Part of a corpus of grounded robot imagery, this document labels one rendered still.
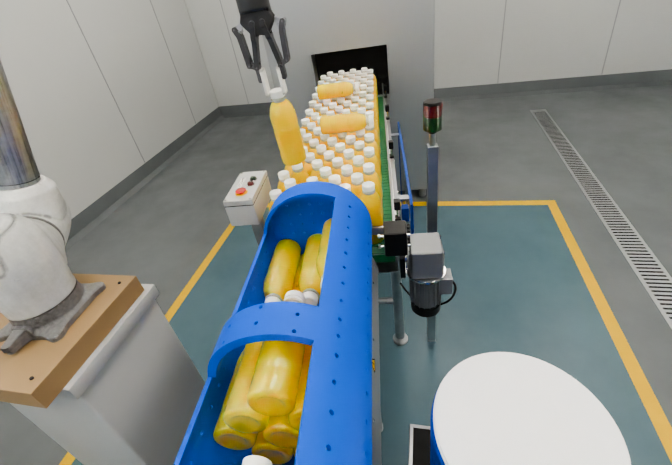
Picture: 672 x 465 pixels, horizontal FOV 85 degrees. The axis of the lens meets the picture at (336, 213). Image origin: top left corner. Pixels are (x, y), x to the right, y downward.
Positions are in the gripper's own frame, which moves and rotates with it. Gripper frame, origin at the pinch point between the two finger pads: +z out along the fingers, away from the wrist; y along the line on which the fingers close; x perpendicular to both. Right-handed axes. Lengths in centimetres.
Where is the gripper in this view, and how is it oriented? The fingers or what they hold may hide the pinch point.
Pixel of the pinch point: (273, 81)
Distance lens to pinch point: 102.2
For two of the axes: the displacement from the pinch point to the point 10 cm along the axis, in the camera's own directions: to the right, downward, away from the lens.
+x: 0.7, -5.6, 8.2
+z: 1.7, 8.2, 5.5
